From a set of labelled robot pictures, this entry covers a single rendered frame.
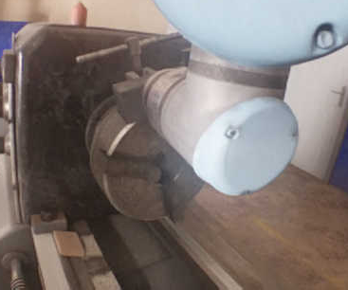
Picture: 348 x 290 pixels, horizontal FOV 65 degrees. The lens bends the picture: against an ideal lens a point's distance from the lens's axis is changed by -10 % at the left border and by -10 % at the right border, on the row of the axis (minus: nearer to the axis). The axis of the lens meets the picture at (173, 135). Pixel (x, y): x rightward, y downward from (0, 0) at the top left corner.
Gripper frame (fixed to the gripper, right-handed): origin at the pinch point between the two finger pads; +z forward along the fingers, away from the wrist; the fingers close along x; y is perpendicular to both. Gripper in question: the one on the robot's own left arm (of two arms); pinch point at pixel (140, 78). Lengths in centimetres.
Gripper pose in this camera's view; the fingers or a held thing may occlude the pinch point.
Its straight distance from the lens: 53.8
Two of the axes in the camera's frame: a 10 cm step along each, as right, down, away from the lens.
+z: -3.8, -3.4, 8.6
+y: -1.7, -8.9, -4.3
